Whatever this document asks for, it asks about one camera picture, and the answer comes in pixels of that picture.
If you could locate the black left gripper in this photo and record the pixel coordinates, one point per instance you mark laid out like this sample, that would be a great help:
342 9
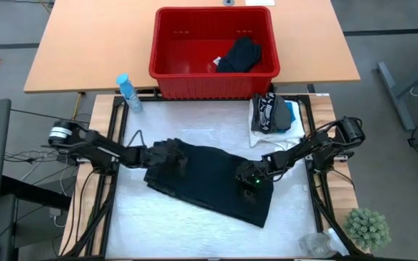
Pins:
167 156

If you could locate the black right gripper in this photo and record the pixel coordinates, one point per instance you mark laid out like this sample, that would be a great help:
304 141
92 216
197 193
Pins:
250 174

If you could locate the white lace garment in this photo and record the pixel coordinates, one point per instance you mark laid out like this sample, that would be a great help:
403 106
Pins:
278 139

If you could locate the red plastic laundry basket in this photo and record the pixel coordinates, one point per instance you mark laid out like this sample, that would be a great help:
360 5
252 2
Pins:
212 87

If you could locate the grey shorts with printed waistband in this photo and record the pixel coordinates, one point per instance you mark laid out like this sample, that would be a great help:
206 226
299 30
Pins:
272 112

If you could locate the blue garment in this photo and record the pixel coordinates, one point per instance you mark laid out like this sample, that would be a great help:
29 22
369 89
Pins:
290 112

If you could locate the small black garment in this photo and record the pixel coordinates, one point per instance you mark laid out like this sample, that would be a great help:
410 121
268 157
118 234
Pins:
241 54

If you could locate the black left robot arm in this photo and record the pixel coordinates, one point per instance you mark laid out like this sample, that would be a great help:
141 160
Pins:
96 148

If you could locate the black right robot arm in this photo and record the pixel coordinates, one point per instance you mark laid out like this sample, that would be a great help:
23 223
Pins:
310 145

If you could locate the spray bottle with blue cap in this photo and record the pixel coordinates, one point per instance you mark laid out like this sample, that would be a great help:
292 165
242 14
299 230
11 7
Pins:
129 93

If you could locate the clear plastic cup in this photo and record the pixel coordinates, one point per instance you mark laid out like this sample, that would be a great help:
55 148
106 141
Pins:
319 244

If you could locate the small green potted plant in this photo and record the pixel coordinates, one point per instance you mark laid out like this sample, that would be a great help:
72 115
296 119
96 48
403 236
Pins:
368 229

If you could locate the white power adapter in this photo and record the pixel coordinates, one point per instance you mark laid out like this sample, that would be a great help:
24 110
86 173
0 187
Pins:
57 215

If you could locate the tan wooden desk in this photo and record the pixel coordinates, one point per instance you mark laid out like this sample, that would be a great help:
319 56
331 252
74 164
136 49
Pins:
85 43

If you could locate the black side table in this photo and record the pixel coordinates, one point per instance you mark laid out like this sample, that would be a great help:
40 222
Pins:
31 192

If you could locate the grey desk grommet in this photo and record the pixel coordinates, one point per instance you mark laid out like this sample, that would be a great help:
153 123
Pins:
229 2

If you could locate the grey metal desk leg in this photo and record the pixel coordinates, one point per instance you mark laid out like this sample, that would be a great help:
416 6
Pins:
394 94

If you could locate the white sheet on desk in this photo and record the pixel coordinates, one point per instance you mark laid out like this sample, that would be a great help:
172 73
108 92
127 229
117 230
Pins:
260 2

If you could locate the black metal table frame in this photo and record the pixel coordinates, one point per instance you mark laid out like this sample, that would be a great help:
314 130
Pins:
315 217

